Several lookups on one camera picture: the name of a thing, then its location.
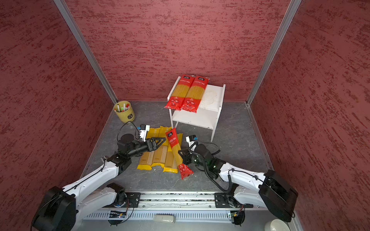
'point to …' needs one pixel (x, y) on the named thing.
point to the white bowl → (277, 224)
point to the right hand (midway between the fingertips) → (178, 155)
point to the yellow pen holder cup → (123, 109)
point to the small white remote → (170, 218)
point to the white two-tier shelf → (209, 111)
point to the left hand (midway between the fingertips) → (163, 142)
